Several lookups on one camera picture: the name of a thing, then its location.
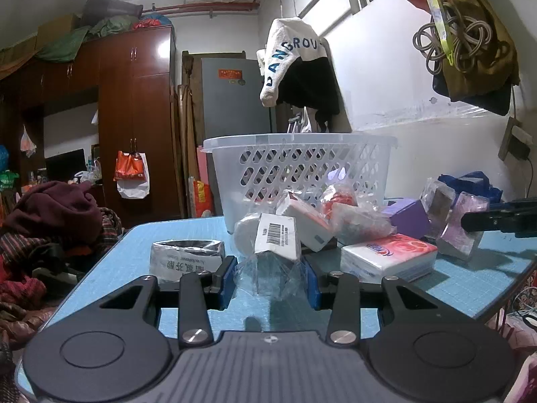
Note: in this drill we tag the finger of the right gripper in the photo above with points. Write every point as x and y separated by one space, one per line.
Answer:
518 217

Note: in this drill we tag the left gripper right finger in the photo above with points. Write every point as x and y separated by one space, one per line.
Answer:
345 296

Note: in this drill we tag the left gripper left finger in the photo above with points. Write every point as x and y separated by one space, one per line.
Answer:
193 296

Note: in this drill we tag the clear plastic packet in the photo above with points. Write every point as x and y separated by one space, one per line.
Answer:
270 276

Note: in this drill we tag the white pack with black print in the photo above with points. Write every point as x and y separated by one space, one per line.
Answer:
170 260

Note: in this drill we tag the blue plastic bag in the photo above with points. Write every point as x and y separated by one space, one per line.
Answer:
474 183

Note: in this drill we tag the white red box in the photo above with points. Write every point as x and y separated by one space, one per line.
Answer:
312 228

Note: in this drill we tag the red white tissue pack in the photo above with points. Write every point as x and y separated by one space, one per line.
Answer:
395 255

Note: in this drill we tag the pink wrapped packet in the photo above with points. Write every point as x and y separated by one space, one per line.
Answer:
445 209

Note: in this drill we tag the white barcode box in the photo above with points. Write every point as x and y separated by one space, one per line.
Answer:
278 235

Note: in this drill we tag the purple box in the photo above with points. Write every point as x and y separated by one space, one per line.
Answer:
408 216

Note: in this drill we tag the white plastic laundry basket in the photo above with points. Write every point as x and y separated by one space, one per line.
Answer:
253 171

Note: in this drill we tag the orange white plastic bag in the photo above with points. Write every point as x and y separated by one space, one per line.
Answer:
131 175

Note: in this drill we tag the maroon clothes pile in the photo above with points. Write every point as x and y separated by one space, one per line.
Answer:
53 237

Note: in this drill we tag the grey metal door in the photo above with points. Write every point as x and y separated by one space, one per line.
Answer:
230 96

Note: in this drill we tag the white black hanging jacket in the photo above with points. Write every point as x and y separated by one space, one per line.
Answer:
297 70

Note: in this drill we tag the dark red wooden wardrobe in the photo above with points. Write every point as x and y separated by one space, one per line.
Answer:
131 79

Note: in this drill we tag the hanging brown bag with cords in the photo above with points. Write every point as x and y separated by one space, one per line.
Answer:
470 54

